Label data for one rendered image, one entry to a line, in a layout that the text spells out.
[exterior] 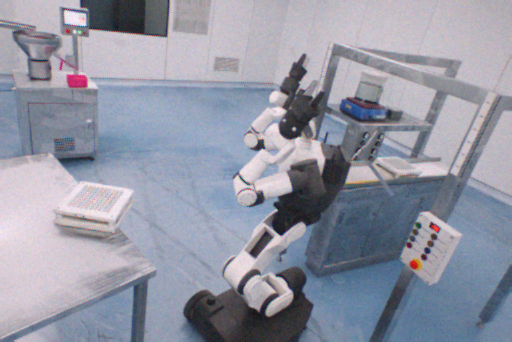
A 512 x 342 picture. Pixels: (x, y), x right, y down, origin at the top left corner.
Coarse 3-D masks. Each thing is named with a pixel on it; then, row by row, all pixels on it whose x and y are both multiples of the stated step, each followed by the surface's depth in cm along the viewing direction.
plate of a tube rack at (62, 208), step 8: (80, 184) 162; (88, 184) 163; (96, 184) 164; (72, 192) 156; (128, 192) 163; (64, 200) 149; (104, 200) 154; (120, 200) 156; (128, 200) 159; (56, 208) 144; (64, 208) 145; (72, 208) 146; (80, 208) 146; (88, 208) 147; (112, 208) 150; (120, 208) 151; (80, 216) 144; (88, 216) 144; (96, 216) 144; (104, 216) 145; (112, 216) 145
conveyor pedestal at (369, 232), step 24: (432, 192) 277; (336, 216) 242; (360, 216) 253; (384, 216) 266; (408, 216) 280; (312, 240) 267; (336, 240) 254; (360, 240) 267; (384, 240) 282; (312, 264) 270; (336, 264) 267; (360, 264) 284
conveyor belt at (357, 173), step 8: (352, 168) 255; (360, 168) 258; (368, 168) 260; (424, 168) 281; (432, 168) 284; (440, 168) 288; (352, 176) 242; (360, 176) 245; (368, 176) 247; (384, 176) 252
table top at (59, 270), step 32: (0, 160) 182; (32, 160) 187; (0, 192) 158; (32, 192) 163; (64, 192) 167; (0, 224) 141; (32, 224) 144; (0, 256) 126; (32, 256) 129; (64, 256) 131; (96, 256) 134; (128, 256) 137; (0, 288) 115; (32, 288) 117; (64, 288) 119; (96, 288) 121; (128, 288) 127; (0, 320) 105; (32, 320) 107
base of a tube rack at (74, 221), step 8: (128, 208) 162; (64, 216) 147; (72, 216) 148; (120, 216) 154; (64, 224) 146; (72, 224) 146; (80, 224) 146; (88, 224) 146; (96, 224) 146; (104, 224) 147
